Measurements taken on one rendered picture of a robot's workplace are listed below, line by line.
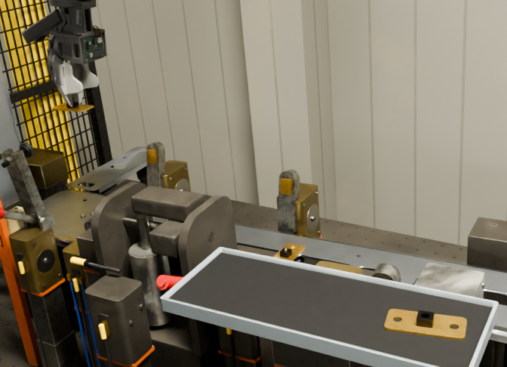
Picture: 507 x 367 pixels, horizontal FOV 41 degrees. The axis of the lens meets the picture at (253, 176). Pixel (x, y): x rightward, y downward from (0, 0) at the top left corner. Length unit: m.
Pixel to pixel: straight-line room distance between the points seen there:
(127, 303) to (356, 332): 0.40
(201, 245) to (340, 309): 0.28
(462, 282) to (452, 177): 2.06
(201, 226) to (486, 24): 1.95
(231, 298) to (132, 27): 2.98
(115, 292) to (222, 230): 0.18
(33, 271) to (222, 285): 0.59
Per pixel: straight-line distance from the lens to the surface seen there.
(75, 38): 1.30
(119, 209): 1.10
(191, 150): 3.69
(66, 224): 1.49
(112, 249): 1.10
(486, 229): 1.26
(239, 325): 0.78
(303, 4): 2.84
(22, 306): 1.52
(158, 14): 3.57
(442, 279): 0.95
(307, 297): 0.81
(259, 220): 2.05
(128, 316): 1.04
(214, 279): 0.87
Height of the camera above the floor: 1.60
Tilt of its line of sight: 22 degrees down
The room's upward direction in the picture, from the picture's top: 6 degrees counter-clockwise
